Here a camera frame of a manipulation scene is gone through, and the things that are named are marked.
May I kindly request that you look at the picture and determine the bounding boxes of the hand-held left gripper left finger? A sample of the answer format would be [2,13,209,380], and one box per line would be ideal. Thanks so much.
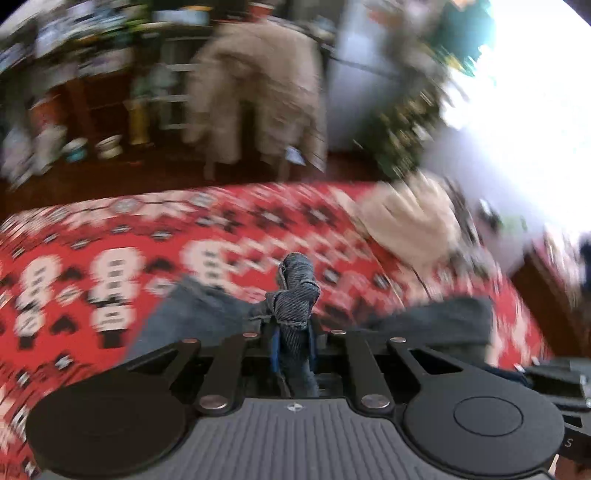
[128,329,281,415]

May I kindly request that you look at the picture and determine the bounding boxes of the yellow vase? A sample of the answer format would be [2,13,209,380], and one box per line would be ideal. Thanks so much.
[127,99,151,146]

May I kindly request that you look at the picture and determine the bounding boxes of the white ceramic bowl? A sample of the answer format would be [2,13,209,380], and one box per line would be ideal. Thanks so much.
[95,134,123,160]

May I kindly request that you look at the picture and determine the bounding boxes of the red patterned blanket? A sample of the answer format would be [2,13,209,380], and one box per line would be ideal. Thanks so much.
[0,180,555,480]

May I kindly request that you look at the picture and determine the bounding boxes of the grey refrigerator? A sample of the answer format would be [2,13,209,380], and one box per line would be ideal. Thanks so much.
[323,0,416,153]

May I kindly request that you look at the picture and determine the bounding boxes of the christmas tree with tinsel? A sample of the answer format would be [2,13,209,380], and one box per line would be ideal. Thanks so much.
[374,78,458,178]

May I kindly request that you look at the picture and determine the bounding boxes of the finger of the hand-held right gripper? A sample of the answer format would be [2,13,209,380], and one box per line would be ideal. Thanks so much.
[513,357,591,400]

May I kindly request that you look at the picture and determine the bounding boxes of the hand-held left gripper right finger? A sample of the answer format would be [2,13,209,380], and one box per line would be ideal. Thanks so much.
[309,330,465,412]

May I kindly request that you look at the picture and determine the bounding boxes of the white frame rack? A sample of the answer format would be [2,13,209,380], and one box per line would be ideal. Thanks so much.
[154,37,197,134]

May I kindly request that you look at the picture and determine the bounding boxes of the cream cloth bundle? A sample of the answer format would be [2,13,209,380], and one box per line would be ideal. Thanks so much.
[360,173,462,268]

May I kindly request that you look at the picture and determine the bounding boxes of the beige coat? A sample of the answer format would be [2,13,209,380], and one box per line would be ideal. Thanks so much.
[182,21,328,171]

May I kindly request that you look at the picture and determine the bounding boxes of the blue denim shorts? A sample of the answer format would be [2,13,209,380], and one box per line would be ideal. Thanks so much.
[124,251,495,398]

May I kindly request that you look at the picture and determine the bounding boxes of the dark wooden nightstand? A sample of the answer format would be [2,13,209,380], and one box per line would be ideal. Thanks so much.
[510,240,591,363]

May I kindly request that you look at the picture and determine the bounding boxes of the teal ceramic bowl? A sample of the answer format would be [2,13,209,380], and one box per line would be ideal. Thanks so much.
[62,137,90,163]

